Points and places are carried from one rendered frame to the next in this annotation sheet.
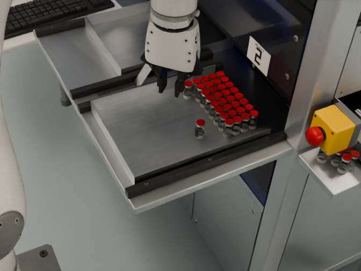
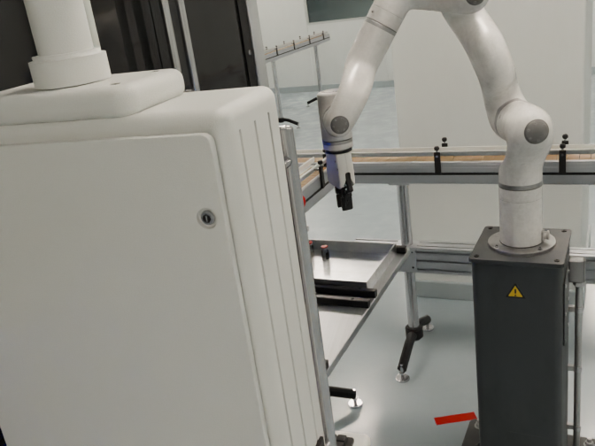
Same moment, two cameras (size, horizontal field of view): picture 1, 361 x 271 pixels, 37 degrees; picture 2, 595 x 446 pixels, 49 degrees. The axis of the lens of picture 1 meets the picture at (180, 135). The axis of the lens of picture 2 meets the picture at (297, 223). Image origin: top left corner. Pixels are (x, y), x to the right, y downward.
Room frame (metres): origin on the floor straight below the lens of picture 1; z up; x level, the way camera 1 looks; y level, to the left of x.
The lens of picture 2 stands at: (1.91, 1.43, 1.67)
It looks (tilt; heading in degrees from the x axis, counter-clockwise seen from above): 20 degrees down; 237
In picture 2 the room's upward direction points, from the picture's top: 8 degrees counter-clockwise
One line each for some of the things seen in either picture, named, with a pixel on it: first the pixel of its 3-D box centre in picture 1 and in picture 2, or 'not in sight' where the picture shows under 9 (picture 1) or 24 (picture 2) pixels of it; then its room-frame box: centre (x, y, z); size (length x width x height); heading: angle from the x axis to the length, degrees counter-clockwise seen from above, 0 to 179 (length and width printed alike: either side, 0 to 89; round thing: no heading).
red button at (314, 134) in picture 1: (316, 135); not in sight; (0.80, -0.28, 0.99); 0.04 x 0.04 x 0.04; 30
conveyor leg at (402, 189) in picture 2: not in sight; (408, 262); (0.12, -0.52, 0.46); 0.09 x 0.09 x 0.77; 30
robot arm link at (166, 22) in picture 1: (174, 11); (337, 143); (0.84, 0.02, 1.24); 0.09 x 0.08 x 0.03; 73
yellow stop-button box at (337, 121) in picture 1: (333, 128); not in sight; (0.82, -0.32, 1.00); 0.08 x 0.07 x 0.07; 120
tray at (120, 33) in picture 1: (158, 31); not in sight; (1.27, 0.08, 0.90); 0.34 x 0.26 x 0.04; 120
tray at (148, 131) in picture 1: (178, 120); (327, 263); (0.92, 0.01, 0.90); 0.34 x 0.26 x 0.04; 119
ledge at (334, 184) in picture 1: (339, 166); not in sight; (0.83, -0.36, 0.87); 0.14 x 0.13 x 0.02; 120
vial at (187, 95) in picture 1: (187, 90); not in sight; (1.02, -0.01, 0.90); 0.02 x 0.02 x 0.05
